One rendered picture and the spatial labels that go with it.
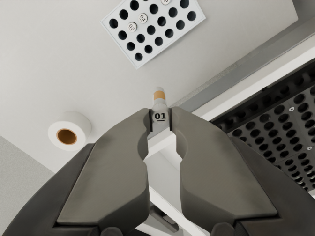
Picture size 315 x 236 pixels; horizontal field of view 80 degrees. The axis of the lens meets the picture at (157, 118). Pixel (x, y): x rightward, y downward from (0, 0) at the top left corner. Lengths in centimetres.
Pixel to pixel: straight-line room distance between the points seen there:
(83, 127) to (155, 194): 19
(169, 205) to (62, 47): 30
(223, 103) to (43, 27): 30
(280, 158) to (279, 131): 5
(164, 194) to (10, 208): 209
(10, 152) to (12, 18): 145
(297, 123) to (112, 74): 29
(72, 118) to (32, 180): 155
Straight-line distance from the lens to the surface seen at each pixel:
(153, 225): 67
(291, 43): 28
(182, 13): 30
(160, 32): 30
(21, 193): 209
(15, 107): 46
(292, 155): 32
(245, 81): 25
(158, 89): 16
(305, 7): 42
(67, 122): 38
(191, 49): 35
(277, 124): 27
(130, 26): 29
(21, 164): 182
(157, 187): 27
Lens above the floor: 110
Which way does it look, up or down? 60 degrees down
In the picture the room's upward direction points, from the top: 179 degrees clockwise
